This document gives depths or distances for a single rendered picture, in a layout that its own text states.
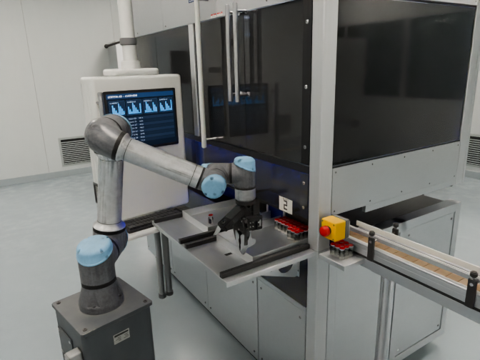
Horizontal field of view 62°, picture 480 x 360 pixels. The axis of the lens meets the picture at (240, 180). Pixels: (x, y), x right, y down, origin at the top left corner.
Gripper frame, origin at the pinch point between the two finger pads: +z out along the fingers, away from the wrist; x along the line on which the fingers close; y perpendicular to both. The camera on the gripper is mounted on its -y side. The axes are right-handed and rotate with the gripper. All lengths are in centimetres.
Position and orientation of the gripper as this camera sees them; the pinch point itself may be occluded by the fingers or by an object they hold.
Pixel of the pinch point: (241, 251)
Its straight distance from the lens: 149.8
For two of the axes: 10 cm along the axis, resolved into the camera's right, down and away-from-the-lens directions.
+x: -5.4, -2.1, 8.2
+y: 8.4, -1.5, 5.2
